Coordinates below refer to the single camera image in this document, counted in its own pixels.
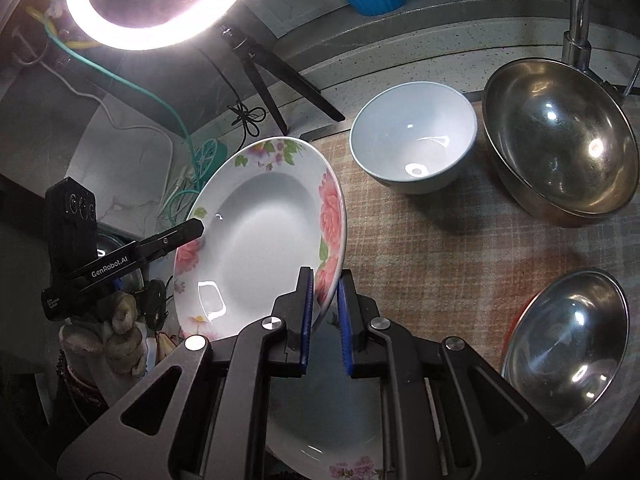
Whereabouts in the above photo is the white cable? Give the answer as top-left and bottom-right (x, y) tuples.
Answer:
(47, 57), (177, 188)

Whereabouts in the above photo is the rose rim white plate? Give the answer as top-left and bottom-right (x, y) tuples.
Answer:
(172, 136), (348, 341)

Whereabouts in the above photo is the person's left hand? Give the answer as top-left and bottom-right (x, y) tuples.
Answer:
(59, 291), (147, 407)

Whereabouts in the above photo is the plaid beige cloth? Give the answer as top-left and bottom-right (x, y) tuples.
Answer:
(280, 127), (640, 396)

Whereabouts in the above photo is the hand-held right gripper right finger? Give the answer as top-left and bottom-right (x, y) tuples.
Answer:
(337, 270), (586, 480)

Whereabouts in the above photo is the steel faucet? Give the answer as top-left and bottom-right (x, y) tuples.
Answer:
(562, 0), (628, 106)

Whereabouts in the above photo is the yellow wire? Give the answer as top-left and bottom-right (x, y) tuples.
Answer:
(25, 6), (69, 37)

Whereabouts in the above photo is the black cable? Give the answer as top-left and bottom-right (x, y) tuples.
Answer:
(197, 47), (269, 141)

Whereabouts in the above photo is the white bowl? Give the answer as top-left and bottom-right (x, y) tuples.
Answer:
(349, 81), (478, 196)

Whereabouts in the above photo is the small pink flower white plate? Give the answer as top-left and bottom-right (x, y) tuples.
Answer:
(262, 310), (401, 480)

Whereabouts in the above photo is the black round device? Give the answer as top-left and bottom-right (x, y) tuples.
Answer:
(134, 277), (167, 332)

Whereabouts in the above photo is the teal power strip with cable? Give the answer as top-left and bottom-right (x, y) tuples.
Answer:
(44, 19), (203, 228)

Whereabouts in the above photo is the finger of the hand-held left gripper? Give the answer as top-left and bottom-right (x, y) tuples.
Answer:
(136, 218), (206, 262)

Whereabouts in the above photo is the small steel bowl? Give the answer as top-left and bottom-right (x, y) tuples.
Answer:
(500, 269), (631, 428)

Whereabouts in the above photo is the large steel bowl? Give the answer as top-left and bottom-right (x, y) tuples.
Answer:
(481, 58), (640, 228)

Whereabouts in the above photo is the ring light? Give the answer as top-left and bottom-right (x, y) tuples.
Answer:
(64, 0), (263, 52)

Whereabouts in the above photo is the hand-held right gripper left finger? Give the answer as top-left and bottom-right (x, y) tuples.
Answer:
(56, 266), (316, 480)

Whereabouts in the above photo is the teal round power strip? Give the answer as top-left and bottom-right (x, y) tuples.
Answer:
(191, 138), (229, 182)

